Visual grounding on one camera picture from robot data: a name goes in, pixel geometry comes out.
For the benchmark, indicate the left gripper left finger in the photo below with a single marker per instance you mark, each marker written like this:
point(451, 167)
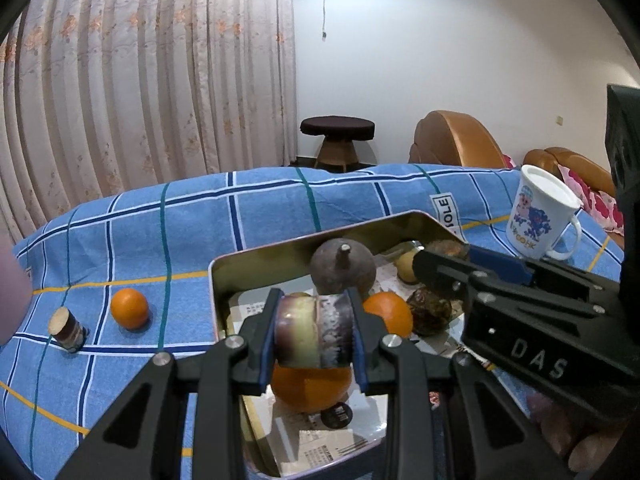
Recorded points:
point(140, 436)

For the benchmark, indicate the dark round stool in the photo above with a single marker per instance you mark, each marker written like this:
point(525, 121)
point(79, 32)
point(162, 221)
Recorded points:
point(339, 135)

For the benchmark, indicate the dark brown water chestnut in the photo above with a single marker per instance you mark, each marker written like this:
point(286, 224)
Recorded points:
point(430, 313)

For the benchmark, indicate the pink plastic pitcher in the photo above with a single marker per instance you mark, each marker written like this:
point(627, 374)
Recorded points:
point(15, 292)

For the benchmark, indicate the orange leather sofa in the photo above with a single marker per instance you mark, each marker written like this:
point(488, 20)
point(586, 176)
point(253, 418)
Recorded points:
point(551, 159)

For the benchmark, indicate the white cartoon mug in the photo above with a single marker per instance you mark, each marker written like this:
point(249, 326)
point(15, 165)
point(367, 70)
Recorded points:
point(544, 207)

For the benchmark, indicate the pink metal tin box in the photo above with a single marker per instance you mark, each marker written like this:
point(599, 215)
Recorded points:
point(276, 263)

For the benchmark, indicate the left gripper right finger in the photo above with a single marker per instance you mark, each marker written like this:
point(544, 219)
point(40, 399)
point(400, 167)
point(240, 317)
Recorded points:
point(446, 418)

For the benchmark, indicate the small orange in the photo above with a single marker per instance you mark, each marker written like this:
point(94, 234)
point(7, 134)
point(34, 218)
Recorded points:
point(129, 308)

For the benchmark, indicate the printed paper sheet in tin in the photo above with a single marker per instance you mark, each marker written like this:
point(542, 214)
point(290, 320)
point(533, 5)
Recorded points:
point(295, 443)

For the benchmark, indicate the small orange mandarin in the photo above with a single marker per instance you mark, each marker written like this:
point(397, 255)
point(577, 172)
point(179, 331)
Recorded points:
point(394, 311)

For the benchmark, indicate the pink floral cloth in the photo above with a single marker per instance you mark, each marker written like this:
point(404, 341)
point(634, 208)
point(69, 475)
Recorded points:
point(598, 204)

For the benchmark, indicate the large orange mandarin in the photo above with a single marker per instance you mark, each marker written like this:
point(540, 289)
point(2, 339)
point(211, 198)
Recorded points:
point(310, 390)

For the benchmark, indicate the brown kiwi fruit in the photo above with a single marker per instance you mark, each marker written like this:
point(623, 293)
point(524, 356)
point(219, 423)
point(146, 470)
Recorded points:
point(449, 248)

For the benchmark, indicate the orange leather armchair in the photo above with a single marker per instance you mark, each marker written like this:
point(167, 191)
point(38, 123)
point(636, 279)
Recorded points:
point(454, 139)

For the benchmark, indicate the purple round passion fruit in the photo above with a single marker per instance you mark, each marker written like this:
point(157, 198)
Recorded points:
point(342, 263)

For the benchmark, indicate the pink floral curtain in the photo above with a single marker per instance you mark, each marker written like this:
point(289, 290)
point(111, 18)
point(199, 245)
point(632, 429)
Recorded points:
point(100, 97)

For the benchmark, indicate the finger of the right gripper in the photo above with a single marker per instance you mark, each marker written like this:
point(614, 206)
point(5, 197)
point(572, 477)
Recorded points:
point(547, 275)
point(582, 353)

